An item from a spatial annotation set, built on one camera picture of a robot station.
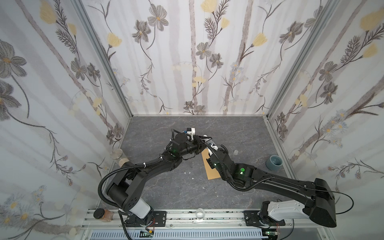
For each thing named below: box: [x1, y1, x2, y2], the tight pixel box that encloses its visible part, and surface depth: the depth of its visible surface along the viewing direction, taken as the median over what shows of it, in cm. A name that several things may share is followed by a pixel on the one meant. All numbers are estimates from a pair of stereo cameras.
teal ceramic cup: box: [266, 155, 283, 171], surface depth 91 cm
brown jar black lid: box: [93, 208, 114, 222], surface depth 69 cm
